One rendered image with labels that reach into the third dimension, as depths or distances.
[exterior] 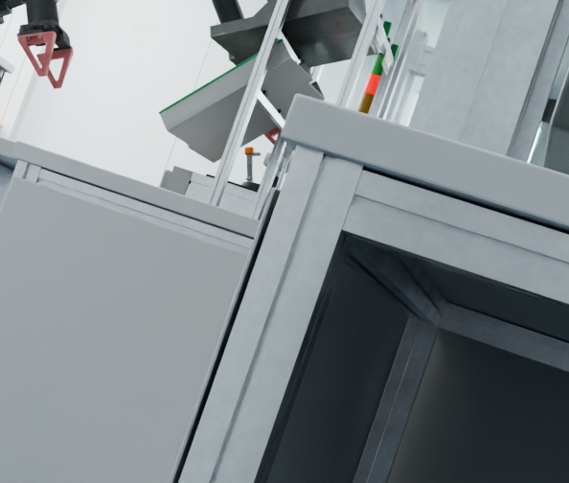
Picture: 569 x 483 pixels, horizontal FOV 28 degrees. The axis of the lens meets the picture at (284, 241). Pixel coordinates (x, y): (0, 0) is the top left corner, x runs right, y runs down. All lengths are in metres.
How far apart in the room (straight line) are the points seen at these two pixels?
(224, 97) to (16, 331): 0.60
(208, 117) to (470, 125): 1.44
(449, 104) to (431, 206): 0.13
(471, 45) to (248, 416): 0.31
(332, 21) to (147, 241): 0.60
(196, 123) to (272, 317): 1.53
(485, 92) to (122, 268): 1.17
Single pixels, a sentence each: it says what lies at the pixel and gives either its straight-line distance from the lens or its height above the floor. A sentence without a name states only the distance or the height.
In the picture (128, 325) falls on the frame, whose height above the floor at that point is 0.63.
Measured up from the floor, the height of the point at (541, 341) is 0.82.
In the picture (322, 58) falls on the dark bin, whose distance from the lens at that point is 2.42.
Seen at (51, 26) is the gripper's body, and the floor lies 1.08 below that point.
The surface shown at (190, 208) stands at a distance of 1.89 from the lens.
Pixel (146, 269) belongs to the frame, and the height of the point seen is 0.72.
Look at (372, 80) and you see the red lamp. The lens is 2.84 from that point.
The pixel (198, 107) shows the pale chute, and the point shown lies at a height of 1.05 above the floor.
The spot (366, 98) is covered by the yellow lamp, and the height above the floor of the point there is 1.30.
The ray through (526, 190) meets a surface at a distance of 0.70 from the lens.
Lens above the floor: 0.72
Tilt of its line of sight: 4 degrees up
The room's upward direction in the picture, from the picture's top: 19 degrees clockwise
